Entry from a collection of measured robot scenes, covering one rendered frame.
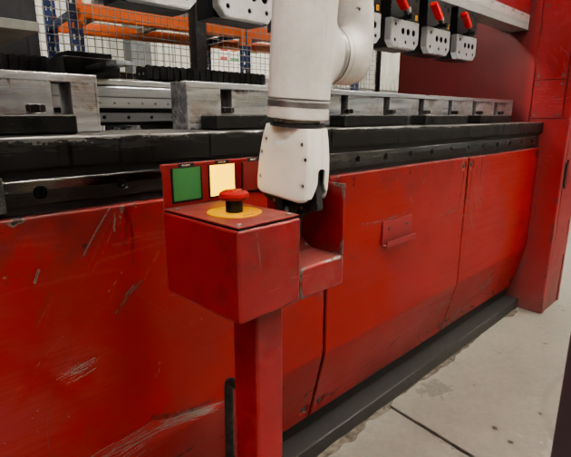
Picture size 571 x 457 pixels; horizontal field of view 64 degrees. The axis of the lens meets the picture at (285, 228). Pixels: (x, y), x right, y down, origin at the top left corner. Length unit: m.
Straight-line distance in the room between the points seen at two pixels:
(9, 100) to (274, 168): 0.43
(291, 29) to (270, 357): 0.45
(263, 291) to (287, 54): 0.29
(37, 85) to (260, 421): 0.62
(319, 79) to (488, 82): 1.87
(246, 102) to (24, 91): 0.45
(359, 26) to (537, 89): 1.74
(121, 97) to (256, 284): 0.74
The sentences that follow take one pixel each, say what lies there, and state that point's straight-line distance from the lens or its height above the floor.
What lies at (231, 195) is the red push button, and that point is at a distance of 0.58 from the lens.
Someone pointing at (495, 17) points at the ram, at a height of 1.27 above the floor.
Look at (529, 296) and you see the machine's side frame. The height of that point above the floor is 0.07.
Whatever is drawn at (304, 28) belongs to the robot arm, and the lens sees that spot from 0.60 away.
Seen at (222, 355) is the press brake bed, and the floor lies 0.43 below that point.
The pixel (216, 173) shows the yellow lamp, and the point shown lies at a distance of 0.68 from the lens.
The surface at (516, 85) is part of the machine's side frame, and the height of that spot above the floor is 1.03.
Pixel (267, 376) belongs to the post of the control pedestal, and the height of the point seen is 0.53.
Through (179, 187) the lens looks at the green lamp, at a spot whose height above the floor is 0.81.
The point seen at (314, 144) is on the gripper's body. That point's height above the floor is 0.87.
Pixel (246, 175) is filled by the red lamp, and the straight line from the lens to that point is 0.72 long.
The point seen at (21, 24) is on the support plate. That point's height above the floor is 1.00.
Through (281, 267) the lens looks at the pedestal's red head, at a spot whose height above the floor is 0.72.
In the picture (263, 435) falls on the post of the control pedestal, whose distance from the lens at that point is 0.76.
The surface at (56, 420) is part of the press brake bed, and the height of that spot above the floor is 0.44.
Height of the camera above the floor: 0.90
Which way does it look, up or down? 14 degrees down
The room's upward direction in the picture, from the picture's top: straight up
